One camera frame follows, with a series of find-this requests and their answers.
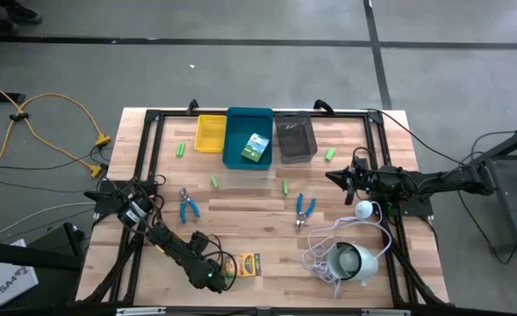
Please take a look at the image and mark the grey translucent plastic bin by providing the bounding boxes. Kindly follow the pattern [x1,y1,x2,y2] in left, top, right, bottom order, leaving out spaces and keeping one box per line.
[274,111,319,165]

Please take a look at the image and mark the black metal table frame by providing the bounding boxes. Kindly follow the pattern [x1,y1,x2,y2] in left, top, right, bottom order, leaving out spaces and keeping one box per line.
[76,108,450,316]

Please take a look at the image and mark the yellow green crayon box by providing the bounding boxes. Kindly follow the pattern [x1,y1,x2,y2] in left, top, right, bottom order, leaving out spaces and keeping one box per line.
[224,252,262,278]
[241,133,271,163]

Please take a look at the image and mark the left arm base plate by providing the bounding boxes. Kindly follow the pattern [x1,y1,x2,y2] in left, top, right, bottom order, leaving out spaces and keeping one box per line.
[83,177,159,217]

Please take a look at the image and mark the blue handled pliers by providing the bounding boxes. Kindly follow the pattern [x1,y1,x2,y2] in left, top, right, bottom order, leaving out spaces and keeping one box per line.
[178,187,202,225]
[294,192,318,232]

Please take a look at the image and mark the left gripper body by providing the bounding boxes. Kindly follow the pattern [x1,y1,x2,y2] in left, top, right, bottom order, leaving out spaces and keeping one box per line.
[190,232,236,294]

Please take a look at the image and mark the yellow extension cord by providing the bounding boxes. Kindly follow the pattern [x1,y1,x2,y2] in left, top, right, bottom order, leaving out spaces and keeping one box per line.
[0,91,112,194]
[0,73,105,179]

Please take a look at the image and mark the yellow slotted plastic basket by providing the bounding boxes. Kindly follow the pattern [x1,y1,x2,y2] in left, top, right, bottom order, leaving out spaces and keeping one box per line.
[193,114,227,154]

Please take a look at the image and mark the white printed cardboard box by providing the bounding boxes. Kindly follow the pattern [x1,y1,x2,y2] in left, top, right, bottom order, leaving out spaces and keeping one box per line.
[0,239,39,312]

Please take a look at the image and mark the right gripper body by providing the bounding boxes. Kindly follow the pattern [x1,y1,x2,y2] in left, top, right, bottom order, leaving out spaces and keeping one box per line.
[344,166,380,206]

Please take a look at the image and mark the white round power adapter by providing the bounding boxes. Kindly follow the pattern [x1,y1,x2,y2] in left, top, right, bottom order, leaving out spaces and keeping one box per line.
[354,200,374,220]

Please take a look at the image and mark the grey cable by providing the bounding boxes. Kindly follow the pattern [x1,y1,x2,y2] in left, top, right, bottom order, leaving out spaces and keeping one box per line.
[0,200,97,242]

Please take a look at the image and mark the silver metal bracket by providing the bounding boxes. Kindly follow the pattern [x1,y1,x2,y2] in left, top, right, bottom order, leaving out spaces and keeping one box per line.
[116,306,167,316]
[361,308,411,316]

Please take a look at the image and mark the teal plastic bin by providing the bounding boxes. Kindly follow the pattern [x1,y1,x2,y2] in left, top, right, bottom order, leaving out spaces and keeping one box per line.
[221,106,275,171]

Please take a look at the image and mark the white security camera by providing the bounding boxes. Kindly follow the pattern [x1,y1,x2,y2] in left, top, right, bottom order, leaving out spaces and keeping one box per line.
[327,241,380,287]

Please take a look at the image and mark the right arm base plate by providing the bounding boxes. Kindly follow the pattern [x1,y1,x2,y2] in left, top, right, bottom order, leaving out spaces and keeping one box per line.
[384,192,434,217]

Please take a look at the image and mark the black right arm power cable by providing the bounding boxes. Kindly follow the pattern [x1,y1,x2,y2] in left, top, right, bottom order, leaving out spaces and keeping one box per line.
[362,107,468,168]

